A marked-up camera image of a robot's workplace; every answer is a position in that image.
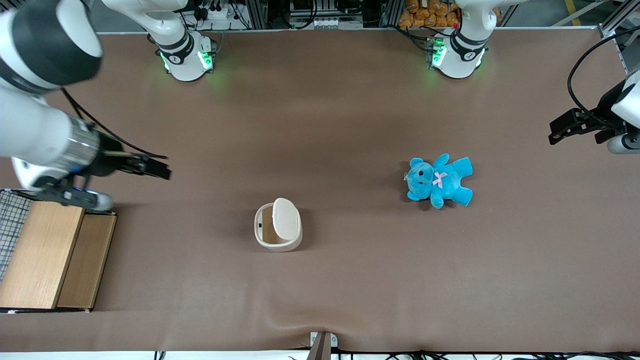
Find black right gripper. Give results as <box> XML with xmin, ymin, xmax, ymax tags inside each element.
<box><xmin>89</xmin><ymin>135</ymin><xmax>173</xmax><ymax>181</ymax></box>

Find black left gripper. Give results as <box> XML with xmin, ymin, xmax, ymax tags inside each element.
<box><xmin>548</xmin><ymin>80</ymin><xmax>627</xmax><ymax>146</ymax></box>

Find white trash can lid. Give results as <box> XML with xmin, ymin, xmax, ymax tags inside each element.
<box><xmin>272</xmin><ymin>197</ymin><xmax>302</xmax><ymax>240</ymax></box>

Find white trash can body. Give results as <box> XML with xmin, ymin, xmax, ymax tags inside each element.
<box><xmin>254</xmin><ymin>202</ymin><xmax>304</xmax><ymax>253</ymax></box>

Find blue teddy bear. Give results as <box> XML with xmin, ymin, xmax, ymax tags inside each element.
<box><xmin>404</xmin><ymin>153</ymin><xmax>474</xmax><ymax>210</ymax></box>

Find white power strip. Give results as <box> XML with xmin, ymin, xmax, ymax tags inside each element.
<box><xmin>192</xmin><ymin>4</ymin><xmax>242</xmax><ymax>22</ymax></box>

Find orange snack bags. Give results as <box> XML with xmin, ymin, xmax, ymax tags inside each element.
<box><xmin>398</xmin><ymin>0</ymin><xmax>502</xmax><ymax>29</ymax></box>

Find brown table cover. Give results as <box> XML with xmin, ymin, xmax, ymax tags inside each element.
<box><xmin>0</xmin><ymin>27</ymin><xmax>640</xmax><ymax>354</ymax></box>

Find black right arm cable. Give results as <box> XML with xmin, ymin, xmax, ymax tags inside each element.
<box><xmin>60</xmin><ymin>87</ymin><xmax>169</xmax><ymax>161</ymax></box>

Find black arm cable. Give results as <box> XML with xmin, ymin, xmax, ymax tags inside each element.
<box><xmin>60</xmin><ymin>87</ymin><xmax>169</xmax><ymax>161</ymax></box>
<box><xmin>567</xmin><ymin>25</ymin><xmax>640</xmax><ymax>127</ymax></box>

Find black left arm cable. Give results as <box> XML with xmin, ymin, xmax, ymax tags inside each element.
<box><xmin>567</xmin><ymin>25</ymin><xmax>640</xmax><ymax>127</ymax></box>

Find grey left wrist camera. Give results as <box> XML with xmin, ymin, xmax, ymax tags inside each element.
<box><xmin>607</xmin><ymin>133</ymin><xmax>640</xmax><ymax>155</ymax></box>

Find black right wrist camera bar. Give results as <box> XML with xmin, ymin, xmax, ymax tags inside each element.
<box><xmin>37</xmin><ymin>180</ymin><xmax>115</xmax><ymax>212</ymax></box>

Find aluminium frame corner post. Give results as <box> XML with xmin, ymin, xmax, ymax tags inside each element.
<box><xmin>597</xmin><ymin>0</ymin><xmax>640</xmax><ymax>40</ymax></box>

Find wooden shelf rack with wire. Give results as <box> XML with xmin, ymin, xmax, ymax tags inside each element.
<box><xmin>0</xmin><ymin>188</ymin><xmax>118</xmax><ymax>315</ymax></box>

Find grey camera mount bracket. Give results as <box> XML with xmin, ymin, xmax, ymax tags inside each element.
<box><xmin>308</xmin><ymin>330</ymin><xmax>339</xmax><ymax>360</ymax></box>

